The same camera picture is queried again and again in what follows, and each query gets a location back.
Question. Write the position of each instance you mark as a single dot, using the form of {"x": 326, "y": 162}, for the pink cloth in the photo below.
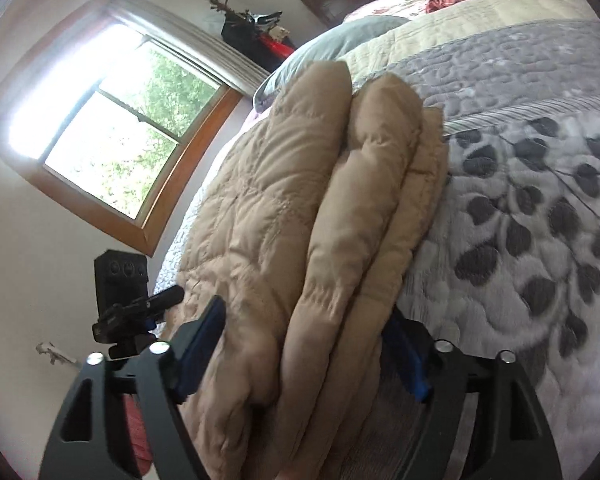
{"x": 137, "y": 430}

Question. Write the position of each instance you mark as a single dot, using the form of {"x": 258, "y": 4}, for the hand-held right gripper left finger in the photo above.
{"x": 205, "y": 340}

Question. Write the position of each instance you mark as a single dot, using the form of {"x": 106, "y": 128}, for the grey pillow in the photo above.
{"x": 320, "y": 45}

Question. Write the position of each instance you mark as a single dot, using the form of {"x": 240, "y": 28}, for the grey and cream patterned quilt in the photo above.
{"x": 530, "y": 210}

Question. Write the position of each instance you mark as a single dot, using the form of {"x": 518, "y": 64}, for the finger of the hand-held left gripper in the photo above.
{"x": 167, "y": 300}

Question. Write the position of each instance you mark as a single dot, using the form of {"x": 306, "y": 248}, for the red object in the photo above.
{"x": 280, "y": 47}

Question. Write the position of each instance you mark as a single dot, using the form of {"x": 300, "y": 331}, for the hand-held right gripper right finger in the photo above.
{"x": 410, "y": 365}

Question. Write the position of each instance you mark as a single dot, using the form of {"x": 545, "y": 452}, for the beige quilted jacket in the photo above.
{"x": 280, "y": 210}

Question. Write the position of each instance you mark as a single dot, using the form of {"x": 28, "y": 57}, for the wooden framed window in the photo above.
{"x": 130, "y": 135}

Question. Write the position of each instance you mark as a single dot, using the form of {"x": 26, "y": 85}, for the pink floral bedding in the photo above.
{"x": 380, "y": 7}

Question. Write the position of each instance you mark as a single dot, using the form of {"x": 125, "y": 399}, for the brown ornate stick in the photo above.
{"x": 222, "y": 7}

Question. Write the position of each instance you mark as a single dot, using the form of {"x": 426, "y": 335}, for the grey pleated curtain valance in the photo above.
{"x": 195, "y": 40}

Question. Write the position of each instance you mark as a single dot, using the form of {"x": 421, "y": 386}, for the purple sheet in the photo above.
{"x": 256, "y": 115}

